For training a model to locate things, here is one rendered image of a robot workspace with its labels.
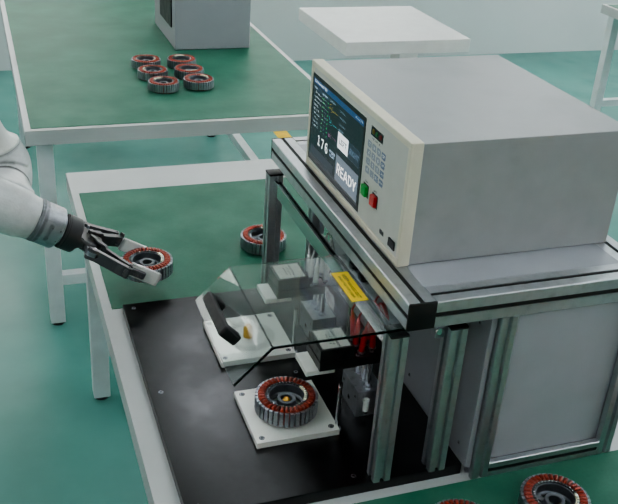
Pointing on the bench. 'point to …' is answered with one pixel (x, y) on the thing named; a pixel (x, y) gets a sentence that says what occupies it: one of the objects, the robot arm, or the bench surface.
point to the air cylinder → (354, 386)
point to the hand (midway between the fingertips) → (145, 263)
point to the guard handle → (220, 318)
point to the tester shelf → (327, 202)
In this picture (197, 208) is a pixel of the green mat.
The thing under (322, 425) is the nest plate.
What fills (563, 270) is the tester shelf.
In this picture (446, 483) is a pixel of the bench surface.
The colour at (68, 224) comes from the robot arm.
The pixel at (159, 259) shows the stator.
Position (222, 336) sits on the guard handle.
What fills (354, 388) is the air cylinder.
